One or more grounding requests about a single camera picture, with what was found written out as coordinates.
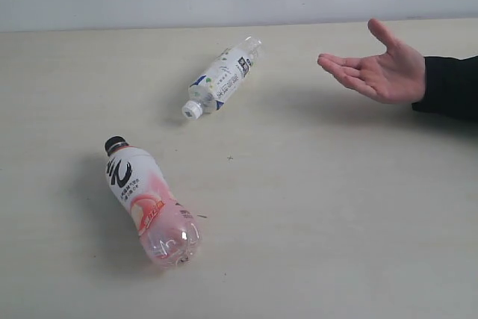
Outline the pink peach soda bottle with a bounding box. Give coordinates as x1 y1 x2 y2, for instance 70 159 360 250
105 136 201 268

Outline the white blue label water bottle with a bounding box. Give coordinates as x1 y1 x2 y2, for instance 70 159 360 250
182 37 262 120

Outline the person's open hand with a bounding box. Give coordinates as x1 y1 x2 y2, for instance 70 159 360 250
317 19 426 104

